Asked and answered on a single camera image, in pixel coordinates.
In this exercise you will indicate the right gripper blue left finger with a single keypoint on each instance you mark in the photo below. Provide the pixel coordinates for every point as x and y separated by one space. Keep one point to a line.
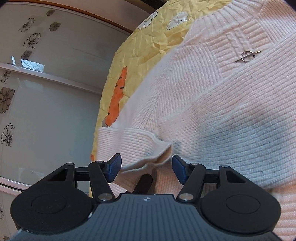
101 174

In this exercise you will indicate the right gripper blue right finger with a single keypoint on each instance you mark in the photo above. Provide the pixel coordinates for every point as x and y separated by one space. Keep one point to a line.
191 176

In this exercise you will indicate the pink knitted sweater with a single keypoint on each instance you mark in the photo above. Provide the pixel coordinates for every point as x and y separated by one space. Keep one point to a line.
261 131

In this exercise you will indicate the white floral wardrobe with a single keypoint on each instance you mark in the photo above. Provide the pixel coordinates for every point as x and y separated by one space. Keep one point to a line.
54 65

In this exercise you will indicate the yellow carrot print bedspread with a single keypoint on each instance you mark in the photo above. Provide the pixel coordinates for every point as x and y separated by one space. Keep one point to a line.
138 57

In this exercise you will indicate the metal ring brooch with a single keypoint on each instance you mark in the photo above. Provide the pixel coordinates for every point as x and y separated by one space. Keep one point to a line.
247 56

